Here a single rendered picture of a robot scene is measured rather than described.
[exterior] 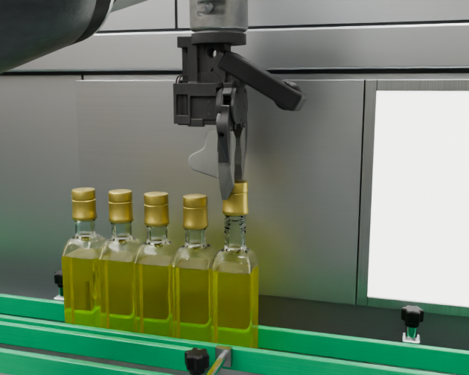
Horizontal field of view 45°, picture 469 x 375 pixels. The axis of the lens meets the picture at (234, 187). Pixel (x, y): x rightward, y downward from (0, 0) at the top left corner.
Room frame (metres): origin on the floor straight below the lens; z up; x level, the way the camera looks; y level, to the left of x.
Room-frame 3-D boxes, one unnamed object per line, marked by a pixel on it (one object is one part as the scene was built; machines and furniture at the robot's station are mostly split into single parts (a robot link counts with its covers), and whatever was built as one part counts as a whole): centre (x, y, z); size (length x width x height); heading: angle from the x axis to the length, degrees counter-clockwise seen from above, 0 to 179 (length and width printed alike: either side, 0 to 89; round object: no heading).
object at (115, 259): (0.80, 0.16, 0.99); 0.06 x 0.06 x 0.21; 74
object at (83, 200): (0.81, 0.22, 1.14); 0.04 x 0.04 x 0.04
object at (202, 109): (0.76, 0.03, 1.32); 0.09 x 0.08 x 0.12; 74
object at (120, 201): (0.80, 0.16, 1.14); 0.04 x 0.04 x 0.04
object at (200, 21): (0.75, 0.02, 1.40); 0.08 x 0.08 x 0.05
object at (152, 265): (0.78, 0.11, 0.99); 0.06 x 0.06 x 0.21; 73
